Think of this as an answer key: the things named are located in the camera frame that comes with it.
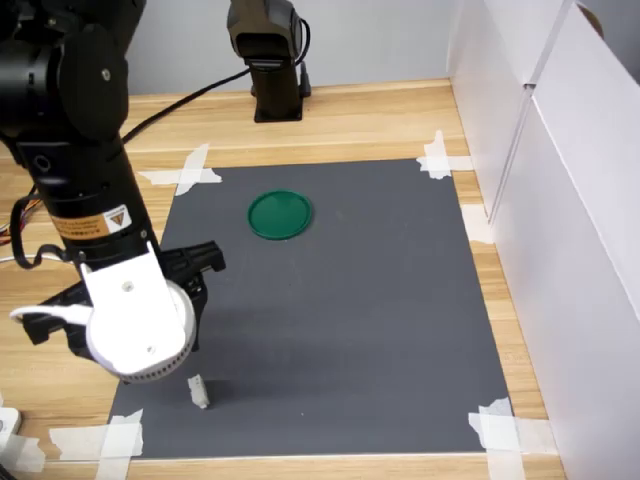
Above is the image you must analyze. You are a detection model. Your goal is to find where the dark grey mat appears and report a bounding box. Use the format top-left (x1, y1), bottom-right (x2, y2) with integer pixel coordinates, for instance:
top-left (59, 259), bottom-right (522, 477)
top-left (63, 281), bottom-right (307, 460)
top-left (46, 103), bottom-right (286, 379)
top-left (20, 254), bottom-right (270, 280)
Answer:
top-left (107, 157), bottom-right (516, 459)

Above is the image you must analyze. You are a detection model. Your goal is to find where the round green lid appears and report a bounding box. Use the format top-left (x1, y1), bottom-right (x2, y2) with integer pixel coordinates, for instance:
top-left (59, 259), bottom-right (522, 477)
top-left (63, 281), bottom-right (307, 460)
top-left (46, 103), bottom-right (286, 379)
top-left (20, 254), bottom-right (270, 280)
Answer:
top-left (246, 189), bottom-right (314, 243)

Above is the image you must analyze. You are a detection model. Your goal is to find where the small white plastic terminal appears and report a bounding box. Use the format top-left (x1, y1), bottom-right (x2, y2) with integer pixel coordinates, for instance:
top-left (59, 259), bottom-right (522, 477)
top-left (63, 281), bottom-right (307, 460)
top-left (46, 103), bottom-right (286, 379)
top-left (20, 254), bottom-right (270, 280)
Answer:
top-left (187, 373), bottom-right (212, 410)

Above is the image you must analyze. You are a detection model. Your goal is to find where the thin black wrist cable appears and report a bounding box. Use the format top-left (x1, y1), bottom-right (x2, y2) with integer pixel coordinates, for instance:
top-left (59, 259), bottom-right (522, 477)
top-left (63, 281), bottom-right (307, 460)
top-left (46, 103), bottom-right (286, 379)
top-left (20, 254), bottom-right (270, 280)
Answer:
top-left (8, 193), bottom-right (69, 271)

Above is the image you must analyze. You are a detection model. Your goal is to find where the white camera cable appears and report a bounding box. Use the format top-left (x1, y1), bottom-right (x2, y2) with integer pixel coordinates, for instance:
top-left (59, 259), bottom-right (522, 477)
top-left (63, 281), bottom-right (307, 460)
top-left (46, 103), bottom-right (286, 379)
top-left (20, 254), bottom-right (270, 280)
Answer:
top-left (0, 252), bottom-right (96, 329)

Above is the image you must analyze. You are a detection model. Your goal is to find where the white tape cross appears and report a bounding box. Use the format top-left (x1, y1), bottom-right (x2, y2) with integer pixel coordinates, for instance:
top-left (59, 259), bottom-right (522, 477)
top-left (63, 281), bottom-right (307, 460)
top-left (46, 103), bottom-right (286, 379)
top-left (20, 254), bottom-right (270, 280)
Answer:
top-left (136, 143), bottom-right (224, 197)
top-left (467, 397), bottom-right (559, 480)
top-left (48, 408), bottom-right (146, 480)
top-left (416, 129), bottom-right (474, 181)

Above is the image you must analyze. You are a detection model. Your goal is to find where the crumpled white tape strip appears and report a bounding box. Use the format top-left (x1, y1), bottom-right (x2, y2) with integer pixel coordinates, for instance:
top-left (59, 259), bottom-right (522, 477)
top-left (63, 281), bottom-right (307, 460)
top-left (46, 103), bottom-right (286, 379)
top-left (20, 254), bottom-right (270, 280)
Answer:
top-left (0, 432), bottom-right (48, 474)

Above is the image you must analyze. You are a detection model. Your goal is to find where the multicoloured wire bundle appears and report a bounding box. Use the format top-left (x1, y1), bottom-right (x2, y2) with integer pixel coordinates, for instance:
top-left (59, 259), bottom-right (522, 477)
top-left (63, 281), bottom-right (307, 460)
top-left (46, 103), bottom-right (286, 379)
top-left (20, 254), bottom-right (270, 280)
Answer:
top-left (0, 184), bottom-right (46, 247)

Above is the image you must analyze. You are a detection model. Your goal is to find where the large white partition panel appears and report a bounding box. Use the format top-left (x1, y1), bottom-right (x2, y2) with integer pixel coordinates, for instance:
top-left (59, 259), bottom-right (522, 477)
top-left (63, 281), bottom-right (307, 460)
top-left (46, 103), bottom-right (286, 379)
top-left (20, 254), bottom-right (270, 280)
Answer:
top-left (492, 2), bottom-right (640, 480)

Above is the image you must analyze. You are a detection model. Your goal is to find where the black base cable plug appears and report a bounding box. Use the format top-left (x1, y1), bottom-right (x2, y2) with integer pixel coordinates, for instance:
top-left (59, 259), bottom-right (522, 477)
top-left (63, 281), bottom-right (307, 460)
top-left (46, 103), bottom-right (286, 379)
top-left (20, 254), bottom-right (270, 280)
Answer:
top-left (293, 17), bottom-right (314, 99)

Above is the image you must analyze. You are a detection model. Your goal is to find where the thick black braided cable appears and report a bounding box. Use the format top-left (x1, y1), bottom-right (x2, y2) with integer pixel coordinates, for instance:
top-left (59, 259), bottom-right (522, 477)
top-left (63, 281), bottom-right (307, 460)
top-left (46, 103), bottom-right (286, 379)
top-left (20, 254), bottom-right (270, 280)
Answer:
top-left (121, 66), bottom-right (252, 144)

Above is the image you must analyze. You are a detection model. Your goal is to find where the white tape patch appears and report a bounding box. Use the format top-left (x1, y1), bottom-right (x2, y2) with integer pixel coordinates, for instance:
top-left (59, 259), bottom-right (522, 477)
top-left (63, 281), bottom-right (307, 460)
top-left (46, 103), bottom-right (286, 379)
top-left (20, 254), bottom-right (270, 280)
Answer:
top-left (459, 203), bottom-right (497, 246)

